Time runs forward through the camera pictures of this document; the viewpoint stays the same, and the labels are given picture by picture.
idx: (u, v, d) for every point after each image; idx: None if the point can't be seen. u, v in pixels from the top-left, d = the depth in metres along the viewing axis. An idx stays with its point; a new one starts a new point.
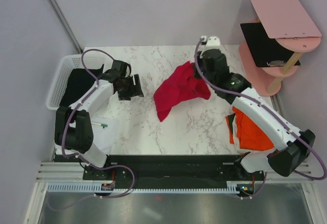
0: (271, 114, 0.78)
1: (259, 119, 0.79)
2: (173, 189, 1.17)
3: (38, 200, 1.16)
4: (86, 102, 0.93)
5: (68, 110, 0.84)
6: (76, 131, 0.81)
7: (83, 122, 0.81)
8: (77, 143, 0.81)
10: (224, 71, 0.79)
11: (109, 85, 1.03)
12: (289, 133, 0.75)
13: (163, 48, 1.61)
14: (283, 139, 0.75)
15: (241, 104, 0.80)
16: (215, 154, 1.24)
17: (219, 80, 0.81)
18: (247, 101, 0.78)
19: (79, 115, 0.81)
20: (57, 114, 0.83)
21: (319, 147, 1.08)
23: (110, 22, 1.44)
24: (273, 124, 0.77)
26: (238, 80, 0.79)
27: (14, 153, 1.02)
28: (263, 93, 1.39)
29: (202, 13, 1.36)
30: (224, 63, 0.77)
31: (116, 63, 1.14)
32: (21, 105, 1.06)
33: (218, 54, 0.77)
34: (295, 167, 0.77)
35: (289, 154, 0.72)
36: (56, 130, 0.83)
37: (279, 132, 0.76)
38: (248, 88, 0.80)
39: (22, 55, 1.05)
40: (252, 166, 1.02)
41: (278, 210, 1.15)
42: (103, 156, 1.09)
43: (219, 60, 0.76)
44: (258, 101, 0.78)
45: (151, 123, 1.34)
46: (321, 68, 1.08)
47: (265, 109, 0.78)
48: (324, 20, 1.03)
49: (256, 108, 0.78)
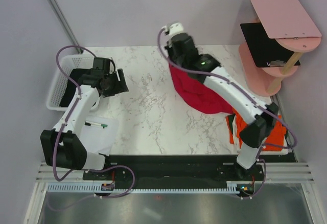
0: (240, 90, 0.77)
1: (230, 96, 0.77)
2: (173, 189, 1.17)
3: (38, 200, 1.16)
4: (70, 117, 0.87)
5: (53, 134, 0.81)
6: (66, 153, 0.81)
7: (71, 145, 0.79)
8: (69, 163, 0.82)
10: (193, 52, 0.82)
11: (92, 90, 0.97)
12: (257, 107, 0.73)
13: (163, 48, 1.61)
14: (251, 113, 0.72)
15: (212, 82, 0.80)
16: (215, 155, 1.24)
17: (190, 61, 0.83)
18: (217, 80, 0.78)
19: (66, 139, 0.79)
20: (42, 140, 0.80)
21: (320, 146, 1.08)
23: (110, 22, 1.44)
24: (241, 99, 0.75)
26: (208, 60, 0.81)
27: (14, 153, 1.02)
28: (263, 93, 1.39)
29: (202, 13, 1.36)
30: (192, 45, 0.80)
31: (97, 61, 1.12)
32: (21, 105, 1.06)
33: (185, 37, 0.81)
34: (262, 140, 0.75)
35: (257, 125, 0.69)
36: (46, 155, 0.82)
37: (248, 107, 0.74)
38: (218, 67, 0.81)
39: (22, 56, 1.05)
40: (246, 160, 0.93)
41: (278, 209, 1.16)
42: (101, 158, 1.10)
43: (187, 42, 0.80)
44: (227, 79, 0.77)
45: (151, 123, 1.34)
46: (321, 68, 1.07)
47: (235, 85, 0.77)
48: (323, 20, 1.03)
49: (226, 86, 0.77)
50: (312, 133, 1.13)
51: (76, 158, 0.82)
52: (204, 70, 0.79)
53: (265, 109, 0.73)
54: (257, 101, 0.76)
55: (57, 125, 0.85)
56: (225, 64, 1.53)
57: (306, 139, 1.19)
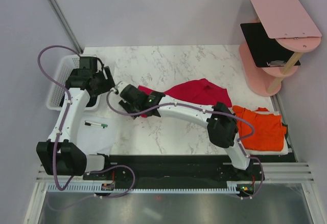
0: (186, 105, 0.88)
1: (185, 115, 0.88)
2: (173, 189, 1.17)
3: (38, 200, 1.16)
4: (64, 126, 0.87)
5: (49, 144, 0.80)
6: (66, 162, 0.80)
7: (70, 154, 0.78)
8: (69, 170, 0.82)
10: (140, 96, 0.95)
11: (82, 94, 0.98)
12: (205, 112, 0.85)
13: (163, 48, 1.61)
14: (203, 119, 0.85)
15: (165, 112, 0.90)
16: (215, 155, 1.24)
17: (142, 105, 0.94)
18: (165, 108, 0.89)
19: (64, 149, 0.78)
20: (39, 152, 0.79)
21: (320, 146, 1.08)
23: (110, 22, 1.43)
24: (190, 112, 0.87)
26: (154, 95, 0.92)
27: (14, 153, 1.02)
28: (263, 93, 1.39)
29: (202, 13, 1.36)
30: (137, 91, 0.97)
31: (84, 60, 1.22)
32: (21, 105, 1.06)
33: (130, 88, 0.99)
34: (230, 135, 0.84)
35: (213, 128, 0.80)
36: (46, 166, 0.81)
37: (197, 116, 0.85)
38: (163, 97, 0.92)
39: (22, 55, 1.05)
40: (238, 161, 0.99)
41: (278, 209, 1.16)
42: (101, 159, 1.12)
43: (132, 91, 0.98)
44: (173, 102, 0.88)
45: (151, 124, 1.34)
46: (321, 68, 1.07)
47: (181, 104, 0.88)
48: (323, 20, 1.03)
49: (175, 108, 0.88)
50: (312, 133, 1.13)
51: (76, 166, 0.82)
52: (154, 103, 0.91)
53: (213, 110, 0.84)
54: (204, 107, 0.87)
55: (52, 135, 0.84)
56: (225, 64, 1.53)
57: (306, 139, 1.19)
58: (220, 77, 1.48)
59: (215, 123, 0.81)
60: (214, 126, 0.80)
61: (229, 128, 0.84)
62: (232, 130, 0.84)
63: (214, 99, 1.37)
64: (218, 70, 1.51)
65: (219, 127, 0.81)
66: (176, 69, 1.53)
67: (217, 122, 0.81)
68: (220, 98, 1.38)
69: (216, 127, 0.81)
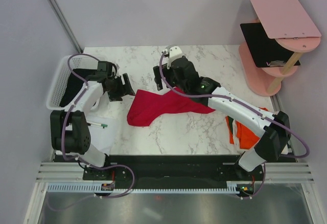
0: (244, 105, 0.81)
1: (238, 114, 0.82)
2: (172, 189, 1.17)
3: (38, 200, 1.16)
4: (79, 102, 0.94)
5: (62, 114, 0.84)
6: (74, 133, 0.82)
7: (79, 122, 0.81)
8: (75, 144, 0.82)
10: (193, 78, 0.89)
11: (98, 85, 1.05)
12: (264, 118, 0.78)
13: (163, 48, 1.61)
14: (259, 125, 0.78)
15: (216, 103, 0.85)
16: (215, 155, 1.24)
17: (191, 87, 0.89)
18: (219, 99, 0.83)
19: (75, 117, 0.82)
20: (51, 119, 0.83)
21: (319, 146, 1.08)
23: (110, 22, 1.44)
24: (247, 114, 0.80)
26: (209, 84, 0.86)
27: (14, 152, 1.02)
28: (263, 93, 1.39)
29: (202, 13, 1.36)
30: (192, 70, 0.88)
31: (101, 64, 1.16)
32: (21, 104, 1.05)
33: (185, 63, 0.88)
34: (280, 151, 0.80)
35: (269, 137, 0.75)
36: (54, 135, 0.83)
37: (254, 120, 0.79)
38: (217, 88, 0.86)
39: (22, 55, 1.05)
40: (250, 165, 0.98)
41: (278, 209, 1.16)
42: (101, 156, 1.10)
43: (187, 68, 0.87)
44: (229, 97, 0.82)
45: (151, 123, 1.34)
46: (321, 68, 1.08)
47: (237, 102, 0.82)
48: (323, 20, 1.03)
49: (230, 104, 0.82)
50: (312, 134, 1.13)
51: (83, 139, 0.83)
52: (206, 92, 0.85)
53: (273, 119, 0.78)
54: (262, 112, 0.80)
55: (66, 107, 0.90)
56: (225, 64, 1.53)
57: (305, 140, 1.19)
58: (220, 77, 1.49)
59: (274, 134, 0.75)
60: (273, 136, 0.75)
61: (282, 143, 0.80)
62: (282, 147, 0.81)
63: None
64: (218, 70, 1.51)
65: (277, 139, 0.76)
66: None
67: (276, 133, 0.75)
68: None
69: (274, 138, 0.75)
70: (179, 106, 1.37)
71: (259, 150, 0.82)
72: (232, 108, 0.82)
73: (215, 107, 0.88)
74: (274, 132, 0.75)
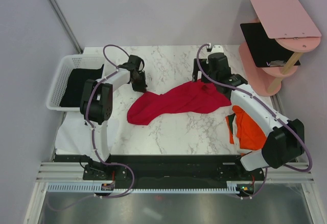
0: (263, 105, 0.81)
1: (253, 111, 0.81)
2: (172, 189, 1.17)
3: (38, 200, 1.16)
4: (111, 78, 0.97)
5: (94, 83, 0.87)
6: (101, 100, 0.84)
7: (107, 91, 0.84)
8: (99, 112, 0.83)
10: (225, 71, 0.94)
11: (127, 71, 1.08)
12: (277, 119, 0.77)
13: (163, 48, 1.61)
14: (270, 125, 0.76)
15: (237, 96, 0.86)
16: (215, 155, 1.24)
17: (220, 79, 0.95)
18: (240, 94, 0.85)
19: (105, 86, 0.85)
20: (84, 85, 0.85)
21: (319, 147, 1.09)
23: (111, 22, 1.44)
24: (261, 111, 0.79)
26: (236, 79, 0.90)
27: (14, 152, 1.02)
28: (263, 93, 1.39)
29: (202, 13, 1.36)
30: (225, 64, 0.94)
31: (132, 57, 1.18)
32: (21, 105, 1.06)
33: (221, 56, 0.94)
34: (285, 160, 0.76)
35: (274, 136, 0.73)
36: (83, 98, 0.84)
37: (266, 119, 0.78)
38: (244, 84, 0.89)
39: (22, 54, 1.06)
40: (251, 165, 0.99)
41: (278, 210, 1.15)
42: (107, 151, 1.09)
43: (221, 60, 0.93)
44: (250, 93, 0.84)
45: (150, 123, 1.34)
46: (321, 68, 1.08)
47: (257, 99, 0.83)
48: (323, 20, 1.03)
49: (249, 99, 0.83)
50: (312, 134, 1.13)
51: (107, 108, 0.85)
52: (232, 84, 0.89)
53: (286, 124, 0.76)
54: (278, 114, 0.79)
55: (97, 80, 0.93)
56: None
57: (306, 140, 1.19)
58: None
59: (281, 134, 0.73)
60: (279, 136, 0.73)
61: (290, 154, 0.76)
62: (290, 158, 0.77)
63: (214, 99, 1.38)
64: None
65: (283, 144, 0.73)
66: (176, 69, 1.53)
67: (282, 135, 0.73)
68: (222, 96, 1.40)
69: (278, 138, 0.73)
70: (179, 105, 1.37)
71: (265, 153, 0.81)
72: (251, 105, 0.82)
73: (236, 103, 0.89)
74: (282, 133, 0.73)
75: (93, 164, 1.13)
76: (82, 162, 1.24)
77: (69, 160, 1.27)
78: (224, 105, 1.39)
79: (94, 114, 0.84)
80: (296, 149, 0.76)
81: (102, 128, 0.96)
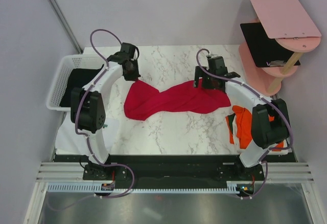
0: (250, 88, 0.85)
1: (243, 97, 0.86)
2: (172, 189, 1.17)
3: (38, 200, 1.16)
4: (99, 81, 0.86)
5: (82, 92, 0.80)
6: (90, 111, 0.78)
7: (95, 103, 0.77)
8: (90, 122, 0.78)
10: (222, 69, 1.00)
11: (118, 66, 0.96)
12: (261, 99, 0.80)
13: (163, 48, 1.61)
14: (254, 104, 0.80)
15: (230, 87, 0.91)
16: (215, 155, 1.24)
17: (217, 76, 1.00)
18: (232, 84, 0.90)
19: (93, 96, 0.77)
20: (71, 96, 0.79)
21: (319, 147, 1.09)
23: (111, 22, 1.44)
24: (248, 95, 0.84)
26: (230, 73, 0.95)
27: (14, 152, 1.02)
28: (263, 93, 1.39)
29: (202, 13, 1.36)
30: (222, 63, 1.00)
31: (124, 45, 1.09)
32: (21, 105, 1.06)
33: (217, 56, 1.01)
34: (271, 140, 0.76)
35: (257, 112, 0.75)
36: (72, 110, 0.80)
37: (252, 99, 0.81)
38: (237, 77, 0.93)
39: (22, 55, 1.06)
40: (249, 160, 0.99)
41: (278, 209, 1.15)
42: (106, 152, 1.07)
43: (218, 60, 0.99)
44: (239, 82, 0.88)
45: (148, 118, 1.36)
46: (321, 68, 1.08)
47: (247, 87, 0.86)
48: (323, 20, 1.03)
49: (239, 87, 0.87)
50: (312, 134, 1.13)
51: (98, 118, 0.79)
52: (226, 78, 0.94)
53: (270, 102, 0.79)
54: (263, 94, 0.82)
55: (86, 87, 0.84)
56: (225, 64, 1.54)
57: (306, 140, 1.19)
58: None
59: (262, 110, 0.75)
60: (261, 111, 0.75)
61: (276, 133, 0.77)
62: (276, 138, 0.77)
63: (214, 99, 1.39)
64: None
65: (266, 119, 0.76)
66: (176, 69, 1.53)
67: (264, 110, 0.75)
68: (221, 97, 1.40)
69: (261, 114, 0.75)
70: (178, 103, 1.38)
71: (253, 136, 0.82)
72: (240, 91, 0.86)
73: (232, 93, 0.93)
74: (264, 108, 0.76)
75: (93, 164, 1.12)
76: (82, 162, 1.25)
77: (69, 160, 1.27)
78: (224, 106, 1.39)
79: (86, 125, 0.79)
80: (281, 128, 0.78)
81: (97, 135, 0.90)
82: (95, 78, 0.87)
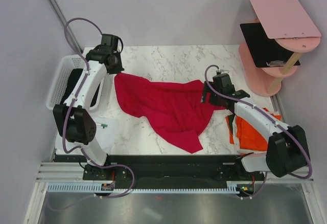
0: (261, 112, 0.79)
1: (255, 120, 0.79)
2: (172, 189, 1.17)
3: (38, 200, 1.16)
4: (80, 93, 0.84)
5: (65, 108, 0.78)
6: (77, 126, 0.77)
7: (81, 119, 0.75)
8: (79, 136, 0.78)
10: (228, 87, 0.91)
11: (100, 67, 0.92)
12: (276, 126, 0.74)
13: (163, 48, 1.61)
14: (270, 131, 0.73)
15: (240, 109, 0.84)
16: (215, 154, 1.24)
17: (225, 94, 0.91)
18: (242, 105, 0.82)
19: (77, 112, 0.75)
20: (53, 114, 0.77)
21: (319, 146, 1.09)
23: (111, 22, 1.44)
24: (261, 119, 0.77)
26: (239, 93, 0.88)
27: (15, 151, 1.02)
28: (263, 93, 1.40)
29: (202, 13, 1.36)
30: (228, 81, 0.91)
31: (106, 37, 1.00)
32: (21, 104, 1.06)
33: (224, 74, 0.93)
34: (289, 169, 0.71)
35: (274, 142, 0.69)
36: (59, 127, 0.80)
37: (266, 126, 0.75)
38: (247, 97, 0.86)
39: (22, 56, 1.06)
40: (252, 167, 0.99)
41: (278, 210, 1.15)
42: (103, 155, 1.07)
43: (224, 77, 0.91)
44: (251, 104, 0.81)
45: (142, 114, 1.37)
46: (321, 68, 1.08)
47: (258, 109, 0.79)
48: (323, 20, 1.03)
49: (250, 109, 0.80)
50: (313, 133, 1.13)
51: (87, 131, 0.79)
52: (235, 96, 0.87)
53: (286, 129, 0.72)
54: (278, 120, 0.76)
55: (68, 101, 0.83)
56: (225, 64, 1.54)
57: None
58: None
59: (281, 140, 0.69)
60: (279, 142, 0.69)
61: (295, 163, 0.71)
62: (296, 168, 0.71)
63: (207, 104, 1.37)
64: None
65: (284, 148, 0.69)
66: (176, 69, 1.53)
67: (281, 138, 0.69)
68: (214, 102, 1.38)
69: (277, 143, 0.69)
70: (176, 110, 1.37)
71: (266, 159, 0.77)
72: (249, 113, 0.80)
73: (239, 114, 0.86)
74: (282, 138, 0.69)
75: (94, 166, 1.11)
76: (82, 162, 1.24)
77: (69, 160, 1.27)
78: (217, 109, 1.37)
79: (76, 137, 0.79)
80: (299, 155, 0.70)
81: (91, 144, 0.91)
82: (77, 88, 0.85)
